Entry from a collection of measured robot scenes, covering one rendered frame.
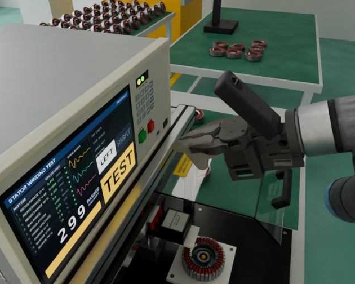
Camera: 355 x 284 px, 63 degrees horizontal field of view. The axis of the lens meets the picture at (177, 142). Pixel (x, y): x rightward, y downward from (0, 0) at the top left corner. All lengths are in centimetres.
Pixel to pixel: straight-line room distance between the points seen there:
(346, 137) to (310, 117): 5
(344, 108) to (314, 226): 167
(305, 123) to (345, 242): 168
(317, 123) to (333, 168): 214
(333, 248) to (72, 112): 181
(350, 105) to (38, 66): 45
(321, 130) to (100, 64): 34
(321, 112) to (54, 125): 33
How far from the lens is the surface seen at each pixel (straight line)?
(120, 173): 50
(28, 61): 55
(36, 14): 450
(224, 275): 82
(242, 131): 45
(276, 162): 48
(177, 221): 73
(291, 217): 103
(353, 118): 42
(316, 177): 241
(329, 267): 192
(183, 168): 65
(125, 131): 48
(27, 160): 32
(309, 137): 43
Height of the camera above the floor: 149
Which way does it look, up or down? 36 degrees down
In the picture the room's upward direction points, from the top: straight up
